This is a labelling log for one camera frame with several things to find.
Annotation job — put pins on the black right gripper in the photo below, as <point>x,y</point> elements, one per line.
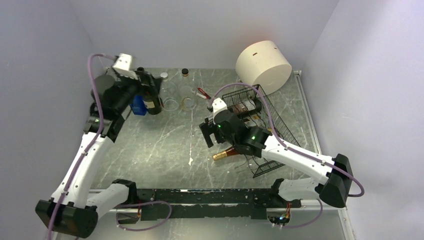
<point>208,128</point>

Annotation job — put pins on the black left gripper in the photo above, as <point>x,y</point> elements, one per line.
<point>153,86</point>

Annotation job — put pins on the dark wine bottle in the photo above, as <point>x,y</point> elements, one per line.
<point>154,106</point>

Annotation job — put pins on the blue labelled clear bottle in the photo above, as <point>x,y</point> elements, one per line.
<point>137,106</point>

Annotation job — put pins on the silver capped clear bottle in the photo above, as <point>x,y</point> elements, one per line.
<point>168,94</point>

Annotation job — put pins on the black capped clear bottle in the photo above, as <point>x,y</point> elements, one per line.
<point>188,90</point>

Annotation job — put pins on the silver necked green wine bottle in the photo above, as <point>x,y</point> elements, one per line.
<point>246,108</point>

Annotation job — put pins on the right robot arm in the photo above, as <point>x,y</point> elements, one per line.
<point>328,178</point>

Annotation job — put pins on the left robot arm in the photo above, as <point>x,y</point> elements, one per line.
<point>70,210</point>

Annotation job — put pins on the gold capped amber wine bottle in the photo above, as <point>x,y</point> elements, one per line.
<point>231,151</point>

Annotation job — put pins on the red utility knife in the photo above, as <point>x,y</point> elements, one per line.
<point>204,93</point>

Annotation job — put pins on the white marker pen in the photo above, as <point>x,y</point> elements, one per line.
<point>201,96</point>

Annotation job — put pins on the cream cylindrical appliance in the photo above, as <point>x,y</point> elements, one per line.
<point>262,63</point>

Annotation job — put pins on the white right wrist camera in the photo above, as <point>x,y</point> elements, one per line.
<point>218,105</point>

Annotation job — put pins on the black wire wine rack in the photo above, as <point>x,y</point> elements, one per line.
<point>265,118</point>

